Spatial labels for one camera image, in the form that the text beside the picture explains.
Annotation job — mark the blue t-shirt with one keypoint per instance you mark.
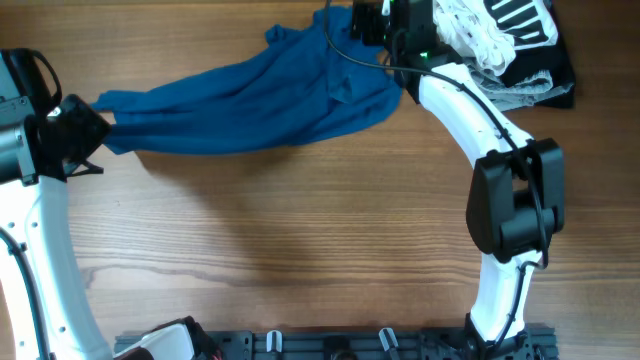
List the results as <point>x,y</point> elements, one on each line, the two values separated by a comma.
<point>308,85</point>

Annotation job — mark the white patterned folded garment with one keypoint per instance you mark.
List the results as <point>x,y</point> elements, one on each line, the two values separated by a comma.
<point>467,27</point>

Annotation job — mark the black folded garment white stripes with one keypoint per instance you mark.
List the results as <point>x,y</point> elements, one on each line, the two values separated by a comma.
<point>542,50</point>

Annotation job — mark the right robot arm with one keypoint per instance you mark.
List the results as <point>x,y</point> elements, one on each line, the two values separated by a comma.
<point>450,57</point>

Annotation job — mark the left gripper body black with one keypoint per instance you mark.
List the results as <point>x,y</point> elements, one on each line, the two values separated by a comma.
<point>86,127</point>

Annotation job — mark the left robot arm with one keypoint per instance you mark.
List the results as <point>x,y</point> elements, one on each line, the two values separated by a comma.
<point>43,287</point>

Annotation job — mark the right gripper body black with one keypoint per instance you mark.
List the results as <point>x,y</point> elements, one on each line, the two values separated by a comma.
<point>364,21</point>

